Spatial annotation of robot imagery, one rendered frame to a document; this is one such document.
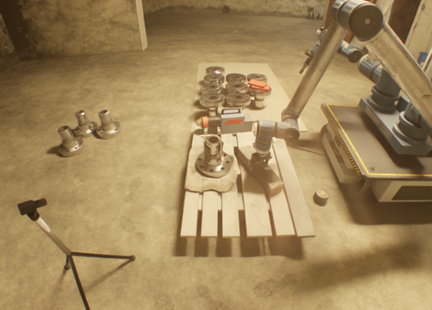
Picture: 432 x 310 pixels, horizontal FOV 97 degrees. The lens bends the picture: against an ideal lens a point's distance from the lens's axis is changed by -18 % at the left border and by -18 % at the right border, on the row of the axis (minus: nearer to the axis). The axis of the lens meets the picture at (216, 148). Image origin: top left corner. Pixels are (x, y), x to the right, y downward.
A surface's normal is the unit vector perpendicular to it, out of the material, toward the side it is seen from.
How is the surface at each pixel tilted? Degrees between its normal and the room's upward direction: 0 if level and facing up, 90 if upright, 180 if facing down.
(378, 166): 0
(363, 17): 90
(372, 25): 90
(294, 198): 0
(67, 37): 90
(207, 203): 0
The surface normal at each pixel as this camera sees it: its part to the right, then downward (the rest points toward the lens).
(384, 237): 0.00, -0.77
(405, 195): -0.07, 0.63
